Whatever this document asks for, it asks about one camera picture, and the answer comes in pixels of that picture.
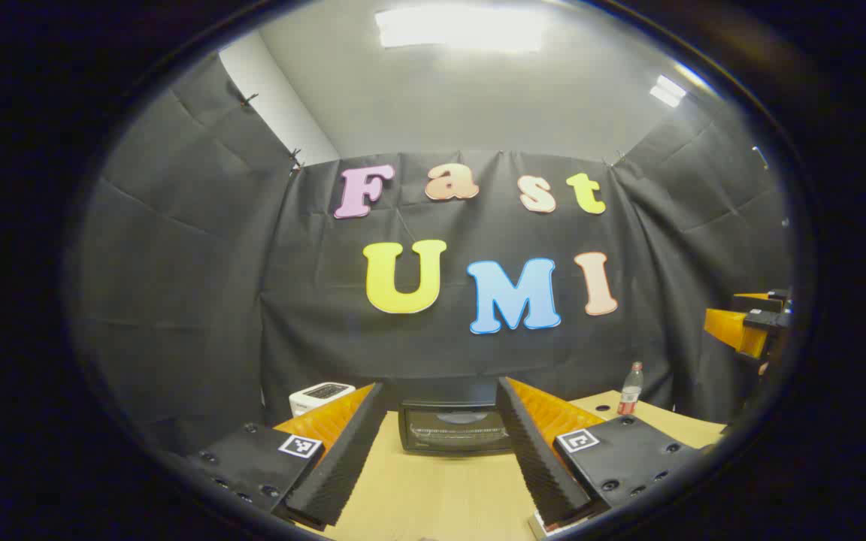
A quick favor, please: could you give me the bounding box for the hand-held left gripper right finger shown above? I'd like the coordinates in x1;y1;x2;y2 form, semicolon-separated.
495;377;707;530

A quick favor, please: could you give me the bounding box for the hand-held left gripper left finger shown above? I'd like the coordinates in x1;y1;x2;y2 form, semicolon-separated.
181;382;387;528

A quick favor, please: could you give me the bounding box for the black electric oven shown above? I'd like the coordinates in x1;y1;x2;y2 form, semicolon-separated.
386;378;515;455

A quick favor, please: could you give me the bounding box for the white toaster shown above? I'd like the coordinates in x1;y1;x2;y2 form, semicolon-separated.
289;382;359;418

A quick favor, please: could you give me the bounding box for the clear plastic water bottle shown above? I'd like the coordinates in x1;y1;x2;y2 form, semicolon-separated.
617;361;644;416

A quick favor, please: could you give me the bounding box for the black backdrop cloth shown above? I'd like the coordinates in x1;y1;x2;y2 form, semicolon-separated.
68;53;795;459

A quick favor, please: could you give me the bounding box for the small ceiling light panel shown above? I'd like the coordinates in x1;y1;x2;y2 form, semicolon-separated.
648;74;688;108

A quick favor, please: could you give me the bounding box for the large ceiling light panel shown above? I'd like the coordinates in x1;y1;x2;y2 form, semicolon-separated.
374;6;550;53

